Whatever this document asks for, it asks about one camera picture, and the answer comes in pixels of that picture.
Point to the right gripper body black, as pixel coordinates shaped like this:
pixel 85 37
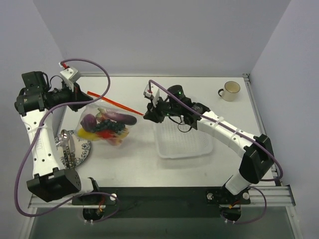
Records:
pixel 154 110

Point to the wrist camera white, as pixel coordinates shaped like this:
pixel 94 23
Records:
pixel 70 75
pixel 152 93

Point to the fake dark grapes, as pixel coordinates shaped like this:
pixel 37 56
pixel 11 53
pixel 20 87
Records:
pixel 109 125

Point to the clear zip top bag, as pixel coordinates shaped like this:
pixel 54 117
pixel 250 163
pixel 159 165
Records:
pixel 113 106

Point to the fake purple eggplant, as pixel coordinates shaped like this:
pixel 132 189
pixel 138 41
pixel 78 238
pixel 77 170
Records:
pixel 118 117

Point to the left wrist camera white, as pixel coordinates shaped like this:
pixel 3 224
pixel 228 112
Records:
pixel 70 75

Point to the white plastic basket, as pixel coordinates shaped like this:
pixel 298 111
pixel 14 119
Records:
pixel 174 141

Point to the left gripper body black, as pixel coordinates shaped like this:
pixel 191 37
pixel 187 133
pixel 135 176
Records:
pixel 74 97

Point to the fake red pepper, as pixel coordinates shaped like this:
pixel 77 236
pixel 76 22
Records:
pixel 107 134

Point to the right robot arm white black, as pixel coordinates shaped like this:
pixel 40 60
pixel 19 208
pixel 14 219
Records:
pixel 255 151

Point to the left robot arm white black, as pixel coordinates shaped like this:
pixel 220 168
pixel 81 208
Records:
pixel 33 103

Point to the blue floral plate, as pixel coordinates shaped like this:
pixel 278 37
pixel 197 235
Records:
pixel 82 150

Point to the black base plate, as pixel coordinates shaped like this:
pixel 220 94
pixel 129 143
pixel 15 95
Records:
pixel 160 202

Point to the fake purple onion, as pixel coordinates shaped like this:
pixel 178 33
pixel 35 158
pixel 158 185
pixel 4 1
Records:
pixel 88 122

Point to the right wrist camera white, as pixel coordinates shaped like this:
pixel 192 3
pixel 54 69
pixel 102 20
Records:
pixel 152 93

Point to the cream enamel mug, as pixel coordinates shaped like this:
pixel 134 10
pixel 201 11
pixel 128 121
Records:
pixel 230 91

